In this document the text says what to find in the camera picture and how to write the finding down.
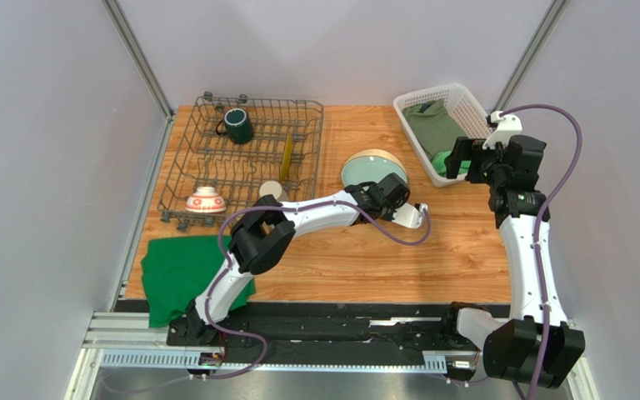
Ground light blue flower plate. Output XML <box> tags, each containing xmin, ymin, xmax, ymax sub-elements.
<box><xmin>340</xmin><ymin>150</ymin><xmax>409</xmax><ymax>187</ymax></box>

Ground cream bird plate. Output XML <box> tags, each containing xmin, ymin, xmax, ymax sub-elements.
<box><xmin>343</xmin><ymin>148</ymin><xmax>409</xmax><ymax>187</ymax></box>

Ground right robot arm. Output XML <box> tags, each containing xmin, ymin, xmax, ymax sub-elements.
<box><xmin>444</xmin><ymin>135</ymin><xmax>586</xmax><ymax>389</ymax></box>

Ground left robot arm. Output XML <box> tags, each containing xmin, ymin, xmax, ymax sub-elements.
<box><xmin>184</xmin><ymin>173</ymin><xmax>410</xmax><ymax>343</ymax></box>

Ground bright green microfiber towel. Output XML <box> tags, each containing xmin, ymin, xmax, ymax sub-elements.
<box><xmin>431</xmin><ymin>150</ymin><xmax>471</xmax><ymax>178</ymax></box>

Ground white plastic basket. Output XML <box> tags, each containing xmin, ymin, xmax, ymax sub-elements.
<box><xmin>392</xmin><ymin>83</ymin><xmax>492</xmax><ymax>188</ymax></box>

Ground olive green folded cloth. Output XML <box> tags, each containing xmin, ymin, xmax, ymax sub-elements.
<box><xmin>402</xmin><ymin>99</ymin><xmax>467</xmax><ymax>161</ymax></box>

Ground yellow patterned plate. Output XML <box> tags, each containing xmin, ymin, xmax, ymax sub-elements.
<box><xmin>279</xmin><ymin>133</ymin><xmax>293</xmax><ymax>182</ymax></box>

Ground beige cup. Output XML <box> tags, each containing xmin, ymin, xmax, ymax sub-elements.
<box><xmin>258</xmin><ymin>180</ymin><xmax>290</xmax><ymax>203</ymax></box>

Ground dark green mug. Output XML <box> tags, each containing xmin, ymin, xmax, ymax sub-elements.
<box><xmin>215</xmin><ymin>107</ymin><xmax>254</xmax><ymax>144</ymax></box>

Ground red white patterned bowl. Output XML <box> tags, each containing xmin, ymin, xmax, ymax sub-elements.
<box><xmin>185</xmin><ymin>186</ymin><xmax>227</xmax><ymax>213</ymax></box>

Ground dark green cloth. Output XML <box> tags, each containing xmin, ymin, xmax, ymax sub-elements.
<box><xmin>141</xmin><ymin>235</ymin><xmax>225</xmax><ymax>328</ymax></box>

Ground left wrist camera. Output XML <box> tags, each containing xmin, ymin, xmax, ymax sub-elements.
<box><xmin>391</xmin><ymin>202</ymin><xmax>428</xmax><ymax>229</ymax></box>

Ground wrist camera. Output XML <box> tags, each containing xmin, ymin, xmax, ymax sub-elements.
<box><xmin>482</xmin><ymin>111</ymin><xmax>523</xmax><ymax>150</ymax></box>
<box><xmin>391</xmin><ymin>202</ymin><xmax>428</xmax><ymax>229</ymax></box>

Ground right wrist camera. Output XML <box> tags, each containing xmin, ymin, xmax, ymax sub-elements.
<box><xmin>482</xmin><ymin>111</ymin><xmax>523</xmax><ymax>150</ymax></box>

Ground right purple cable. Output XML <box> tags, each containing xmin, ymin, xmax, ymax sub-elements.
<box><xmin>444</xmin><ymin>104</ymin><xmax>583</xmax><ymax>400</ymax></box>

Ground right aluminium frame post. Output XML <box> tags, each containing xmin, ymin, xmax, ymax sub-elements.
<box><xmin>493</xmin><ymin>0</ymin><xmax>570</xmax><ymax>111</ymax></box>

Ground aluminium frame post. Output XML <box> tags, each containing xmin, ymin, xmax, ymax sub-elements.
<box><xmin>101</xmin><ymin>0</ymin><xmax>175</xmax><ymax>121</ymax></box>
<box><xmin>493</xmin><ymin>0</ymin><xmax>570</xmax><ymax>111</ymax></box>

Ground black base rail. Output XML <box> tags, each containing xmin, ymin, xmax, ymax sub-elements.
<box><xmin>165</xmin><ymin>301</ymin><xmax>515</xmax><ymax>370</ymax></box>

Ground grey wire dish rack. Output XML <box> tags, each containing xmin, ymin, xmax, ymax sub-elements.
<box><xmin>157</xmin><ymin>92</ymin><xmax>324</xmax><ymax>232</ymax></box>

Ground left aluminium frame post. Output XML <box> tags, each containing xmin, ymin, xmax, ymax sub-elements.
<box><xmin>101</xmin><ymin>0</ymin><xmax>175</xmax><ymax>121</ymax></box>

